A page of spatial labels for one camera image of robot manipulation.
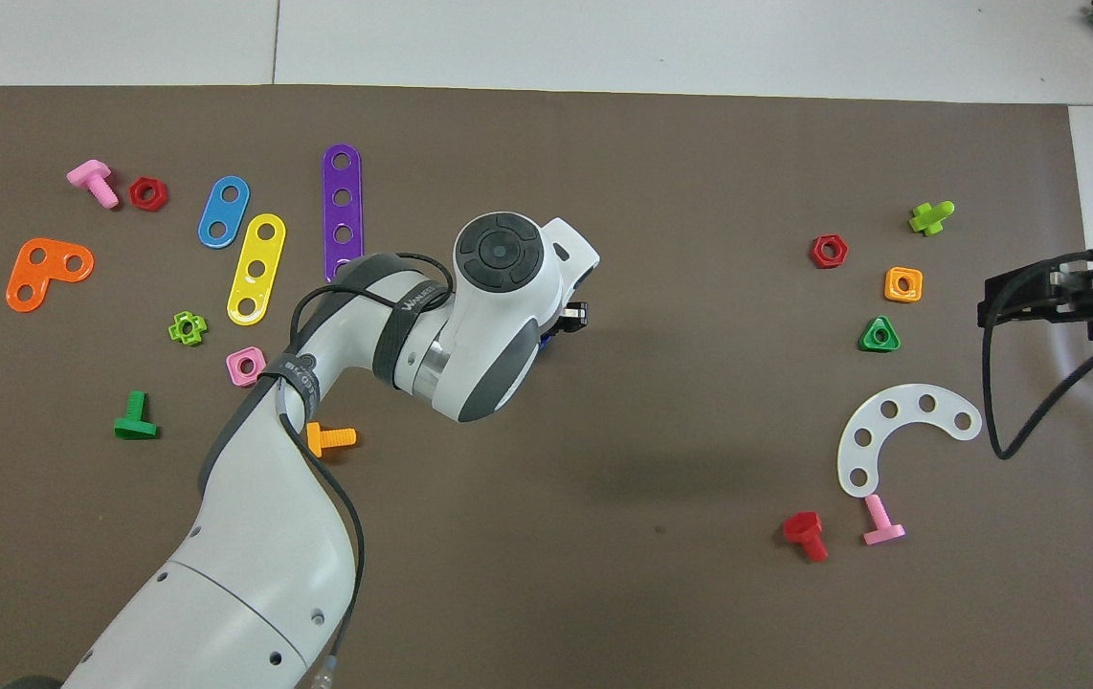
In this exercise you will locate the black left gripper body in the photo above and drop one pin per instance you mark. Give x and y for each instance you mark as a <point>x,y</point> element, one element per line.
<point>573,317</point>

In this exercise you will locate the blue toy bolt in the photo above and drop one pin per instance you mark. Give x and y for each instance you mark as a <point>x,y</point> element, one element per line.
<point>546,342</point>

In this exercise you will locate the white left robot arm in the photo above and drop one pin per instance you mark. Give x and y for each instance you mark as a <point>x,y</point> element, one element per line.
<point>250,555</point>

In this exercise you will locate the lime green cross bolt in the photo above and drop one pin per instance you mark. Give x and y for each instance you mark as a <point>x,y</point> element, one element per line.
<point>929,220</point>

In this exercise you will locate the orange square nut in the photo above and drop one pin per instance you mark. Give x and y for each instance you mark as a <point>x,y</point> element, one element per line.
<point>892,284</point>

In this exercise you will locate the green triangular nut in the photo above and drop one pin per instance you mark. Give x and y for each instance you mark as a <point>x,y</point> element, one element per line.
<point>867,338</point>

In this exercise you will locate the white curved five-hole plate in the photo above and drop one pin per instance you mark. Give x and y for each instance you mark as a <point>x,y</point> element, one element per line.
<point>877,433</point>

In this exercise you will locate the red hexagonal nut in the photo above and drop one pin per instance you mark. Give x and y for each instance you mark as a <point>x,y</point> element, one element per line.
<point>137,194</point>
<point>817,251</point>

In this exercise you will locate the purple four-hole strip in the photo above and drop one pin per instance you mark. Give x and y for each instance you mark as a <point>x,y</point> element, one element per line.
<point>343,215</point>

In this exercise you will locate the pink toy bolt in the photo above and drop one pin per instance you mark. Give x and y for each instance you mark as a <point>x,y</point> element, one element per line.
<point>92,179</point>
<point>880,522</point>

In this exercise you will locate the orange toy bolt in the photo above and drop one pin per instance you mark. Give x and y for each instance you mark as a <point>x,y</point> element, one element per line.
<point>336,438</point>

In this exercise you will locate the brown table mat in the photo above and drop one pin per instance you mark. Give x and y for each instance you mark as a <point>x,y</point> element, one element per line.
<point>661,574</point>

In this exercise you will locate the red hexagonal toy bolt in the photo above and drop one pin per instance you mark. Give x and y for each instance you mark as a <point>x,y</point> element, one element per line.
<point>803,529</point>

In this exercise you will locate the yellow three-hole strip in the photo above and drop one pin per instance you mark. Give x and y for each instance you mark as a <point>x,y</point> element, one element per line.
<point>245,292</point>

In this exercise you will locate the pink square nut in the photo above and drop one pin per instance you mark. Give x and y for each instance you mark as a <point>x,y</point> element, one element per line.
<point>234,373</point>

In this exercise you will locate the blue two-hole strip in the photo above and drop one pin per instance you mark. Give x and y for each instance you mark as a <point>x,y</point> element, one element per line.
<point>218,218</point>

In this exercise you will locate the lime green cross nut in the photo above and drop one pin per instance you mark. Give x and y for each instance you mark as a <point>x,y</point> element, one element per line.
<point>177,330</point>

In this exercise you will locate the green toy bolt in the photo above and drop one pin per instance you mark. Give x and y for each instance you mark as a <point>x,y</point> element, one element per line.
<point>135,421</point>

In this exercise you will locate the orange three-hole angle plate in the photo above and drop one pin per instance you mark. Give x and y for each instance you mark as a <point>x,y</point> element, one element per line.
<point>30,277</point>

